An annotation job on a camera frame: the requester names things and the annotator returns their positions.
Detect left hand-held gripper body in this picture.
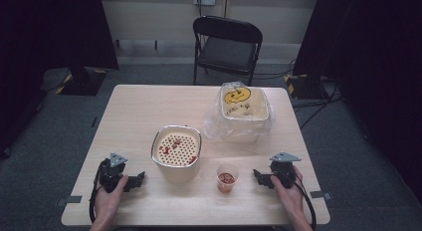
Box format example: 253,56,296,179
99,152,129,194

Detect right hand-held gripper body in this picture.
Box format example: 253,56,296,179
269,151,303,189

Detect person's left hand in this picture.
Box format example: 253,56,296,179
94,174,129,222

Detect person's right hand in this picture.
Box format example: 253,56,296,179
270,165,305,216

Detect clear plastic cup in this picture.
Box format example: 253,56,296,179
216,163,240,194

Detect red food in cup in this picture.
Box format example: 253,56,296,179
217,172,236,193

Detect metal-rimmed white bucket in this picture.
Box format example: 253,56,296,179
150,124,203,185

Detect red food scraps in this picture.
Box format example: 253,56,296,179
158,137,198,165

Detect grey tape piece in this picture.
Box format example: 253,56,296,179
310,189,333,201
55,195,84,207

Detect white perforated strainer insert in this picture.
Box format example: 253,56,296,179
155,131,200,166

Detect white waste bin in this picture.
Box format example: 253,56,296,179
220,86,271,143

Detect clear plastic bin bag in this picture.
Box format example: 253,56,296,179
202,80,276,143

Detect black stand base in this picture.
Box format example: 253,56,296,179
284,73,330,101
55,67,108,97

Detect black folding chair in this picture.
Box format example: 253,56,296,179
192,15,264,87

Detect black curtain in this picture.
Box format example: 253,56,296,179
293,0,422,202
0,0,119,160

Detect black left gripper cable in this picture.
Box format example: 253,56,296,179
88,159,110,224

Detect black floor cables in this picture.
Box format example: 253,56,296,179
254,59,343,129

